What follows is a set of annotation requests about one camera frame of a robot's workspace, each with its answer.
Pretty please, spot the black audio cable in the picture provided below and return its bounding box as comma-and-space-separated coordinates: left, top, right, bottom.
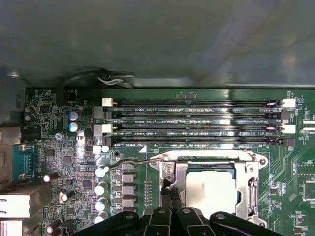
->
57, 68, 135, 92

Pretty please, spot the silver CPU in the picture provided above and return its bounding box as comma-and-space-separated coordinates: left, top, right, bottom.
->
184, 168, 243, 214

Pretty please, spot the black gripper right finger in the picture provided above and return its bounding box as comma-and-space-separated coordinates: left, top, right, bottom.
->
172, 188, 284, 236

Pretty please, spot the metal locking lever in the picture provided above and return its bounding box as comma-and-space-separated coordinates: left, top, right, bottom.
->
247, 176, 259, 218
107, 157, 164, 172

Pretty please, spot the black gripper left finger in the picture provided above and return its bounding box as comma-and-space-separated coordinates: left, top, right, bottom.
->
78, 179, 175, 236

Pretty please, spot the CPU socket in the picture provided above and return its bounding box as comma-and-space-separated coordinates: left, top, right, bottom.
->
147, 148, 269, 231

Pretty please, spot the black PC case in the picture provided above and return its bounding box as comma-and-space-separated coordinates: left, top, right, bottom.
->
0, 0, 315, 236

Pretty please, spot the green motherboard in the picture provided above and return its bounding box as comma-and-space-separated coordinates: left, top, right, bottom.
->
23, 87, 315, 236

